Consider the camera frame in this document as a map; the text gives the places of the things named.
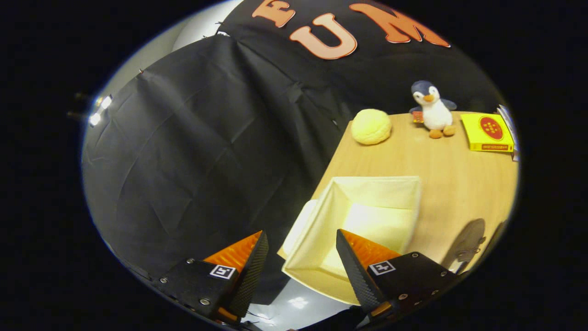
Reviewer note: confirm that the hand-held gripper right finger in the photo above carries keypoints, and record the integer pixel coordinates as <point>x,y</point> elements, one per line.
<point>358,276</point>

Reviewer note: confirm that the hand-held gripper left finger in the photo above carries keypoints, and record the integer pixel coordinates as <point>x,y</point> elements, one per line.
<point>250,276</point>

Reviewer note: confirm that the cream fabric storage box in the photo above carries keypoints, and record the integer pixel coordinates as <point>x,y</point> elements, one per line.
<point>367,220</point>

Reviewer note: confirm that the yellow round plush cushion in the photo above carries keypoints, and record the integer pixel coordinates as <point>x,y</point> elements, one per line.
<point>371,126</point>

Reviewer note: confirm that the penguin plush toy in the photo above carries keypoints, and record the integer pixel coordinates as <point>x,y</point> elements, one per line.
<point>434,112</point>

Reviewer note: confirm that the yellow book red circle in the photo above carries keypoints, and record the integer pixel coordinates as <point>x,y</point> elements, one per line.
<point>488,132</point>

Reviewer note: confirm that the studio lamp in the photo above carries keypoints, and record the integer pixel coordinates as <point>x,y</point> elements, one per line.
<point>95,118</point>

